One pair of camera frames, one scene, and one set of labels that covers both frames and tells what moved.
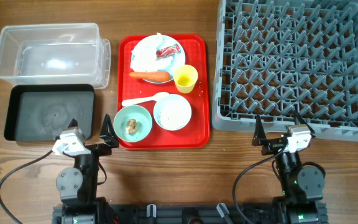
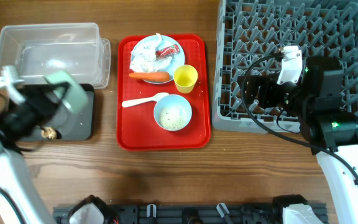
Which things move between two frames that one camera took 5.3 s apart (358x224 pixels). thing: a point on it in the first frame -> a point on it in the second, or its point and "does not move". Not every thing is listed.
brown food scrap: (131, 126) -> (48, 132)
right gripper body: (277, 147) -> (258, 91)
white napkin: (144, 55) does not move
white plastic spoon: (153, 98) does not move
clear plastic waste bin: (71, 53) does not move
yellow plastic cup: (186, 77) does not move
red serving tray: (196, 134) does not move
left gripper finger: (109, 134) -> (56, 85)
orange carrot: (160, 76) does not move
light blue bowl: (173, 112) does not move
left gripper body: (94, 147) -> (46, 104)
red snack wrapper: (168, 51) does not move
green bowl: (132, 123) -> (75, 98)
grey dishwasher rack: (319, 58) does not move
